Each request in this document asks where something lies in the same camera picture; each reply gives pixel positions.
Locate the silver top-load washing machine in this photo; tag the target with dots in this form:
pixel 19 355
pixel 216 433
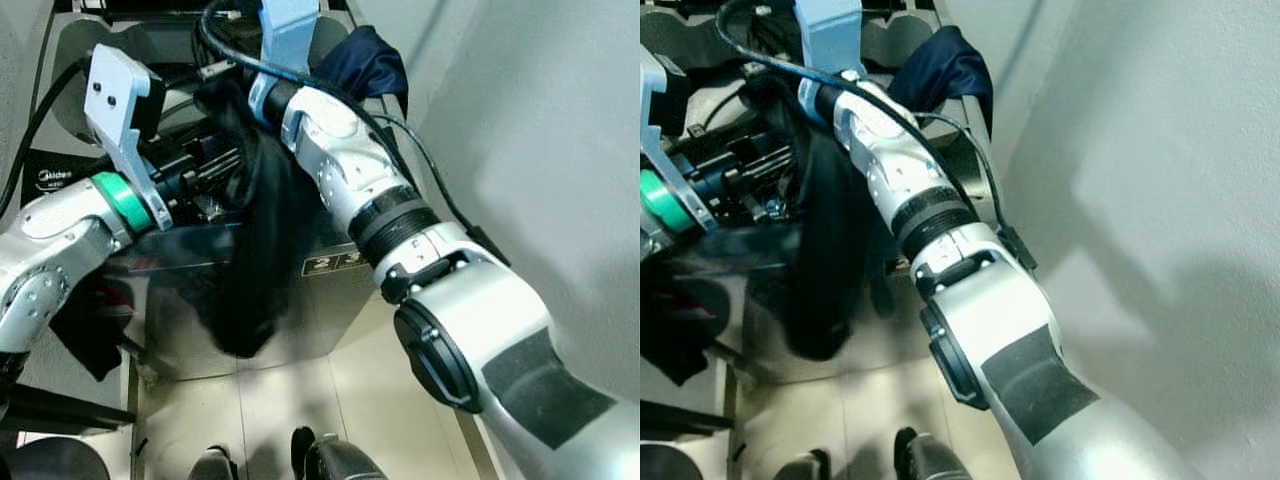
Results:
pixel 320 300
pixel 765 330

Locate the grey robot right leg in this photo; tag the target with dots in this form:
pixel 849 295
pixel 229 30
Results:
pixel 335 460
pixel 930 460

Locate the long black trousers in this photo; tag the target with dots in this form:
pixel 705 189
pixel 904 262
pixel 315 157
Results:
pixel 260 260
pixel 830 260

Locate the black robot left leg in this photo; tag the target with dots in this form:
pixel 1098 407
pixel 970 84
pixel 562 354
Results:
pixel 212 465
pixel 800 467

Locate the navy blue garment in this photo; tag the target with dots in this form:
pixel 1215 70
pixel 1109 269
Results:
pixel 945 65
pixel 365 65

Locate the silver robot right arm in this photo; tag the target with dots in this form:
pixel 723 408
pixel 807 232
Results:
pixel 480 330
pixel 1010 330

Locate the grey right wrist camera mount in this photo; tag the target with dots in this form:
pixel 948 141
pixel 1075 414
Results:
pixel 290 35
pixel 830 35

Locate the black round stool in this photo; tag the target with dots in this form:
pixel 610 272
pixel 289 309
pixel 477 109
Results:
pixel 665 465
pixel 50 462

